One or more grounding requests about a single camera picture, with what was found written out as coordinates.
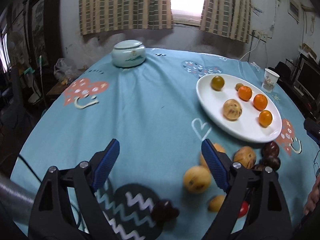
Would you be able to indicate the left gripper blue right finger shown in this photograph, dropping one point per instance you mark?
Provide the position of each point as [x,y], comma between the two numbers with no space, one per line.
[218,166]

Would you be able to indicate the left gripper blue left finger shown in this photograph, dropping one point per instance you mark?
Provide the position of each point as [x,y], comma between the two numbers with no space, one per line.
[102,163]

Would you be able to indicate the tan round pear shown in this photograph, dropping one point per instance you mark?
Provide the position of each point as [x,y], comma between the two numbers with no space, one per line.
[197,179]

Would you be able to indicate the small yellow fruit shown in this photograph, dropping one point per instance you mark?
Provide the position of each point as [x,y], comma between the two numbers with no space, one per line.
[216,203]

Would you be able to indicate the large orange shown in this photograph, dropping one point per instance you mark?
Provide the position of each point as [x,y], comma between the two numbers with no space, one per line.
[265,118]

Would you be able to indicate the large red plum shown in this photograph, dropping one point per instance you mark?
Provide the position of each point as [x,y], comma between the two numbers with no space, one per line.
[270,149]

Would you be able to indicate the yellow brown pear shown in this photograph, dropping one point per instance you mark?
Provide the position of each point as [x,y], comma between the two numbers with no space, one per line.
[232,110]

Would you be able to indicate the orange mandarin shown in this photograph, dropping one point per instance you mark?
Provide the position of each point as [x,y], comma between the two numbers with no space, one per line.
[260,102]
[245,93]

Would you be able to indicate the small brown fruit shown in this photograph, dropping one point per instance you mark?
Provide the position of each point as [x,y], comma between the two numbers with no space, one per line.
[238,86]

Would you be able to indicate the green yellow round fruit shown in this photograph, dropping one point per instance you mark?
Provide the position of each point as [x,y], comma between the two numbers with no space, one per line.
[217,83]

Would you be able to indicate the pale orange round fruit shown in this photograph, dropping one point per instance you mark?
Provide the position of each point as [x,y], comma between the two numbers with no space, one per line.
[207,156]

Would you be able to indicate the small red tomato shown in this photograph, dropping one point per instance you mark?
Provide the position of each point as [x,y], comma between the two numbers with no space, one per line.
[244,209]

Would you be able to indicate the person's right hand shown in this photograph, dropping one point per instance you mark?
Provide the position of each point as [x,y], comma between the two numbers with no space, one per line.
[313,197]

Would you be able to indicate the dark shiny plum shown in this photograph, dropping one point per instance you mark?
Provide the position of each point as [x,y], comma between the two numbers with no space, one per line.
[258,167]

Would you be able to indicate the black computer monitor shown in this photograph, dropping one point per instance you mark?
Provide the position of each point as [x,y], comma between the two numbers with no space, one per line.
[307,77]

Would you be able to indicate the white oval plate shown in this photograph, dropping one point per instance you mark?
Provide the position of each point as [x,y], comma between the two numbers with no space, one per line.
[247,127]

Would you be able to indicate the white paper cup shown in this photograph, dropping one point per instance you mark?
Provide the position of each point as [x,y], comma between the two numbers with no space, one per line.
[269,81]

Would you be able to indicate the blue patterned tablecloth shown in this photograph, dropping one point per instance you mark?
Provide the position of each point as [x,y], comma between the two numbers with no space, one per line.
[155,114]

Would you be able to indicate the dark purple plum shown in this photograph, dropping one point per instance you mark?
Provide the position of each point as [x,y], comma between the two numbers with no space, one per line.
[164,212]

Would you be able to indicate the clear plastic bag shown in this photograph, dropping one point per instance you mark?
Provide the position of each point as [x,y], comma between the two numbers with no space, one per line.
[66,71]

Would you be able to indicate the celadon lidded ceramic jar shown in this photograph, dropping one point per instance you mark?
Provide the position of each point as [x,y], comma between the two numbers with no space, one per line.
[128,53]

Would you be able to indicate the right checkered curtain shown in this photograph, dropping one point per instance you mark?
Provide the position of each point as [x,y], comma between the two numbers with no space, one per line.
[227,18]

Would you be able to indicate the checkered curtain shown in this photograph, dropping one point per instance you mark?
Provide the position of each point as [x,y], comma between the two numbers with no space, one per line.
[97,16]
[227,18]

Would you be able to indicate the left checkered curtain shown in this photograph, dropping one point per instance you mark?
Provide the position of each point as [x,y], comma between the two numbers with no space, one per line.
[97,16]

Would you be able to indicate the dark wooden cabinet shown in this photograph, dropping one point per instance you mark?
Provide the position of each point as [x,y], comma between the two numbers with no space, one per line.
[44,38]

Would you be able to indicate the wall power strip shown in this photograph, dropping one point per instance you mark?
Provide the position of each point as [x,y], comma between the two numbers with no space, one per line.
[259,35]

